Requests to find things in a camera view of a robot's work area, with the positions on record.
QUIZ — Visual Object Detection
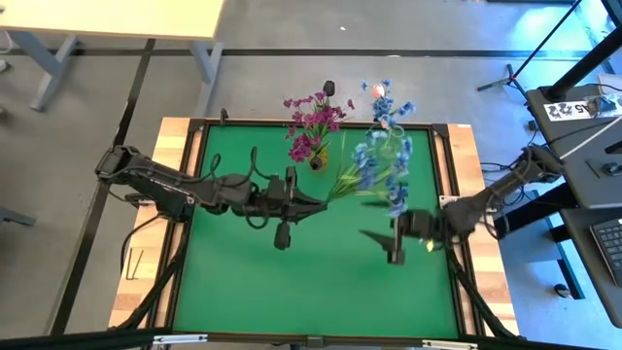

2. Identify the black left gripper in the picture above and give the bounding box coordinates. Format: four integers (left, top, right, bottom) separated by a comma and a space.
252, 166, 328, 220

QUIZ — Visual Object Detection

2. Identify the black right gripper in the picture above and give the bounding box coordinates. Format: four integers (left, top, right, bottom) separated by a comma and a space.
359, 201, 441, 252

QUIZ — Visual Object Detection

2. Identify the magenta artificial flower bunch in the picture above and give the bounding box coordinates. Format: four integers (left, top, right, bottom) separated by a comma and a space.
286, 126, 331, 164
283, 89, 356, 147

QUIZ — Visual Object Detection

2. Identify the blue artificial flower bunch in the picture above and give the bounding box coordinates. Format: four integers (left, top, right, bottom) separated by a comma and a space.
326, 129, 415, 219
360, 79, 417, 132

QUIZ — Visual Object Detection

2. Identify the yellow glass vase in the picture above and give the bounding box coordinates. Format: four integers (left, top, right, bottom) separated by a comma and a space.
308, 148, 330, 171

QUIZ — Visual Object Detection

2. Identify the green table mat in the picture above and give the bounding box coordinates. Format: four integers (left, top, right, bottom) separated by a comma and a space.
172, 124, 461, 340

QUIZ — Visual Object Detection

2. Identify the black desk leg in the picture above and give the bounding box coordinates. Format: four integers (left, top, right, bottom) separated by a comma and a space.
493, 182, 587, 300

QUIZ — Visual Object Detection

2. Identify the black light stand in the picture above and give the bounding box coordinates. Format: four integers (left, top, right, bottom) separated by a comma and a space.
476, 0, 584, 96

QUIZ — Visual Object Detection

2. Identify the dark gray desk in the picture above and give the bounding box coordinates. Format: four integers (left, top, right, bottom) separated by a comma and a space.
558, 207, 622, 330

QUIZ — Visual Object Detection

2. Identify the white printed paper label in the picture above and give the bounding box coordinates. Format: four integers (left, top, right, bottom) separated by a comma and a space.
542, 99, 600, 123

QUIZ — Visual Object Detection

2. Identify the black keyboard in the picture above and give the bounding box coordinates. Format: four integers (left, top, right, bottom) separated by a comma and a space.
589, 217, 622, 289

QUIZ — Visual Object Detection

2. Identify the white box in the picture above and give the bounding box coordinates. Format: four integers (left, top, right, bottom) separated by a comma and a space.
596, 72, 622, 96

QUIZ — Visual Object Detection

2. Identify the beige table with gray legs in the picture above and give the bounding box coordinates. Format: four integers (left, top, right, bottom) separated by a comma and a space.
0, 0, 228, 116

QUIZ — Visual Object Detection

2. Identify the gray table foot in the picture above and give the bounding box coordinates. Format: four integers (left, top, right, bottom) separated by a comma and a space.
0, 205, 38, 228

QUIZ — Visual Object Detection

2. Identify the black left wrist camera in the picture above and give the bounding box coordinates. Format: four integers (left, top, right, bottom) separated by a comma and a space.
273, 221, 293, 252

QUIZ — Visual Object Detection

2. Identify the black table frame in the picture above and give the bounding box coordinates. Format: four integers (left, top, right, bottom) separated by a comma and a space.
164, 118, 467, 347

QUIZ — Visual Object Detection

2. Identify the black cable conduit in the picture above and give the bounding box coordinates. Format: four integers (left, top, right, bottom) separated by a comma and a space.
446, 242, 519, 339
114, 232, 189, 332

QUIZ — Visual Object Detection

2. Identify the silver metal bracket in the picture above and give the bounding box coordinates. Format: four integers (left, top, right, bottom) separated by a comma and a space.
421, 339, 480, 350
153, 333, 209, 346

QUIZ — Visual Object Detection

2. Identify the white cable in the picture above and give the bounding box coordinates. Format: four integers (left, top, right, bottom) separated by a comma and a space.
558, 126, 622, 161

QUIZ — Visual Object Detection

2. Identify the clear bag with cables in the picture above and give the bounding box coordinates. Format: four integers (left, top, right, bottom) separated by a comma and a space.
584, 93, 622, 118

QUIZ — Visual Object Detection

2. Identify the black slanted post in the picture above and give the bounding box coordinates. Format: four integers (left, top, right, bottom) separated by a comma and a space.
541, 26, 622, 102

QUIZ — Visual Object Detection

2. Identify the black frame rail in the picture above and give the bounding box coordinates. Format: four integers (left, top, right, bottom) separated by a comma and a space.
0, 328, 622, 350

